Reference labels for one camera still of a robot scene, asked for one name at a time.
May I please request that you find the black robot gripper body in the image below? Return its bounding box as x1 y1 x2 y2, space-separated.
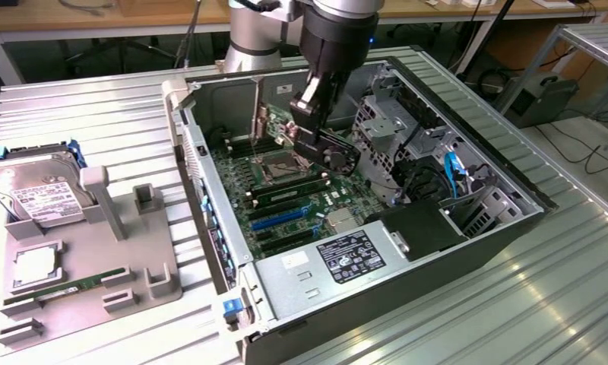
297 6 380 98

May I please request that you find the graphics card with metal bracket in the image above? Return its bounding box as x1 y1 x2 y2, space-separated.
249 75 362 177

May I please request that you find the metal disk bay cage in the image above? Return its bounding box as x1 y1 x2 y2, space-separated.
350 62 454 184

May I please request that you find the black RAM slot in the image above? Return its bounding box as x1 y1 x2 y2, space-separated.
222 129 285 159

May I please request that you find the CPU socket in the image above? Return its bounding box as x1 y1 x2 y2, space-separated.
260 151 306 181

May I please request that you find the installed RAM stick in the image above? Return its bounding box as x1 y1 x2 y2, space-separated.
250 178 332 208

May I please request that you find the green motherboard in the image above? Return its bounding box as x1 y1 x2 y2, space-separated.
209 121 392 260

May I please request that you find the black expansion slot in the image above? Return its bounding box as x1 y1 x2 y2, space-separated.
246 199 306 222
258 230 317 255

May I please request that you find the blue expansion slot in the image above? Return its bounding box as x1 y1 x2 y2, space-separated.
250 207 312 232

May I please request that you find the silver chipset heatsink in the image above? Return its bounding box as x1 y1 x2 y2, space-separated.
325 211 357 234

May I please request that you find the black plastic air shroud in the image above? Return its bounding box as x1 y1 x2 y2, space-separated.
364 199 470 264

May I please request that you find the black chair base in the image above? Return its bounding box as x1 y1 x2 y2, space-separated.
64 33 184 74

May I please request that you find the black box on floor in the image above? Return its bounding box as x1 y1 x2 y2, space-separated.
504 75 580 129

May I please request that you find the grey power supply unit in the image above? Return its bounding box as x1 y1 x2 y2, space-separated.
252 221 412 322

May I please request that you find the metal slat side table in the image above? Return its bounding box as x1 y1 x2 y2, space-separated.
535 23 608 100

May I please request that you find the silver hard disk drive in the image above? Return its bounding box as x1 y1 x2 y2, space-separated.
0 153 94 230

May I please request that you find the open black PC case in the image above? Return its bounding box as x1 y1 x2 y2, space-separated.
160 56 559 365

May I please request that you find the grey parts rack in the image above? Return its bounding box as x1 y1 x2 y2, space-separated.
0 165 185 348

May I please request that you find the green RAM stick loose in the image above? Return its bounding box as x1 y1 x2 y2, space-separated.
2 267 129 307

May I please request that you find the silver CPU chip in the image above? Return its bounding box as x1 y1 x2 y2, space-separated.
10 248 58 290

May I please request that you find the black wire bundle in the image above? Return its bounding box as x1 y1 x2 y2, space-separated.
388 154 448 203

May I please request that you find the grey hanging cable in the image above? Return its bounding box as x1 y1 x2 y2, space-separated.
180 0 204 68

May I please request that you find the blue wire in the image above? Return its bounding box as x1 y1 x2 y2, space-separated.
441 151 469 201

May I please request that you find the wooden desk with white frame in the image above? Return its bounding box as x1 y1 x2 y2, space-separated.
0 0 608 87

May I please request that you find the black floor cable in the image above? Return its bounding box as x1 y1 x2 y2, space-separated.
533 120 608 176

